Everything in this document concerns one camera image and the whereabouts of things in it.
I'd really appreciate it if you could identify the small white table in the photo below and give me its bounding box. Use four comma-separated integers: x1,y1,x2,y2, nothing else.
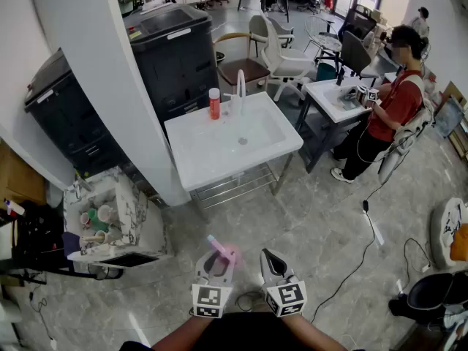
295,77,383,174

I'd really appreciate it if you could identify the pink translucent plastic container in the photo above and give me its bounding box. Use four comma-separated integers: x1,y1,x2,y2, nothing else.
206,234,242,272

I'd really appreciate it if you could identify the wooden cabinet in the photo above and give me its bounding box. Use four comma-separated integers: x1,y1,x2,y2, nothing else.
0,137,48,211

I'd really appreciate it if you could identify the metal wire chair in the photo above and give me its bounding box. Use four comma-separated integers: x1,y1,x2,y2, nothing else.
303,15,343,65

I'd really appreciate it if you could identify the green cup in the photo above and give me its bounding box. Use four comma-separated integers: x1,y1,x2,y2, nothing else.
87,208,110,233

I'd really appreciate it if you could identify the teal bin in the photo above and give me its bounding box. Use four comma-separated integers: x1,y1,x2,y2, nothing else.
316,62,337,83

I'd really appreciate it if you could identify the wooden chair with brown seat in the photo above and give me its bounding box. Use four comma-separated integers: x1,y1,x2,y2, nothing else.
214,31,271,94

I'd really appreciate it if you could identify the black crate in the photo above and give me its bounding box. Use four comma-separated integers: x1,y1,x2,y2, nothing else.
10,201,74,273

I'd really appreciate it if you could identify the red bottle with white cap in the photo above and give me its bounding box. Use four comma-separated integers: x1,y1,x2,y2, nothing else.
208,87,222,121

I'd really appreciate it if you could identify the black floor cable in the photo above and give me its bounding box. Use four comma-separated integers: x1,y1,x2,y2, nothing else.
310,151,410,325

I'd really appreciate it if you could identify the purple cloth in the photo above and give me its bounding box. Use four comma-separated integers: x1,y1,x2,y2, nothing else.
61,231,82,258

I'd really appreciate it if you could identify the white faucet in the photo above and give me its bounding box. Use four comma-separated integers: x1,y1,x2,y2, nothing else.
223,69,246,116

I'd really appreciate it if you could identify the cable with white adapter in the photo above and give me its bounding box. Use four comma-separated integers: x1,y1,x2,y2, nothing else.
404,238,434,295

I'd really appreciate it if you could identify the person's black clothing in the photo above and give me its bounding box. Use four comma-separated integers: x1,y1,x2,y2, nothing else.
120,311,366,351

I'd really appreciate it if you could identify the person's left forearm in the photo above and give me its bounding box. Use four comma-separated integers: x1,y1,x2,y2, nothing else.
151,314,220,351

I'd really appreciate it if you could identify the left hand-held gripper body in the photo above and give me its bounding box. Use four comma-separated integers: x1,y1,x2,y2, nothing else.
192,268,235,320

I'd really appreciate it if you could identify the white cushion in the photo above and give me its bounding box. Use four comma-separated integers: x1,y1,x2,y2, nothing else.
430,197,468,270

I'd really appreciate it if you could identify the dark grey chair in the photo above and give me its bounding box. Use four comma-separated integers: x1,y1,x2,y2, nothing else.
338,30,381,87

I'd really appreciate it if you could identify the black office chair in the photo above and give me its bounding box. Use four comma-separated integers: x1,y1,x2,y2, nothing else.
338,7,377,43

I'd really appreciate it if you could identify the white office chair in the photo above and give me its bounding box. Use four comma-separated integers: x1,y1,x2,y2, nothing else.
260,15,316,102

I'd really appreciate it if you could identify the framed picture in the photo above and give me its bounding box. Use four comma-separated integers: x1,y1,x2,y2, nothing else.
434,95,465,138

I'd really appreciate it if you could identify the person's right forearm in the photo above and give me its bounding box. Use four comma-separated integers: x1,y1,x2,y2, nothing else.
281,314,348,351

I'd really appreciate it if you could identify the beige cup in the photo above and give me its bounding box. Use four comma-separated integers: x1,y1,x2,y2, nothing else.
80,230,110,246

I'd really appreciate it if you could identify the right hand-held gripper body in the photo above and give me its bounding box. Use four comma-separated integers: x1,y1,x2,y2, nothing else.
262,275,307,317

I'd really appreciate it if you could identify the beige shell chair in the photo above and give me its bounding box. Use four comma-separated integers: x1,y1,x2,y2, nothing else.
249,14,295,58

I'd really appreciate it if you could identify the white sink table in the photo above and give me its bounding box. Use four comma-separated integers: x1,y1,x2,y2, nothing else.
163,91,304,221

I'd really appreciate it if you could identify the large dark printer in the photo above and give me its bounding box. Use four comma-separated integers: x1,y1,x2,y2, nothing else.
124,4,220,124
24,48,129,178

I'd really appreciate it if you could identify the black stool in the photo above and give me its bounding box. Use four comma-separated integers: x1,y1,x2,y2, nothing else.
388,268,468,325

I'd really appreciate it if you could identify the white spray bottle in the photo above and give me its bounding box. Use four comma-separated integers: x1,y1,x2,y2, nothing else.
2,197,26,218

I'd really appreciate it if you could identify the orange cloth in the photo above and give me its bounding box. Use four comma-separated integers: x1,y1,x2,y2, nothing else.
450,223,468,263

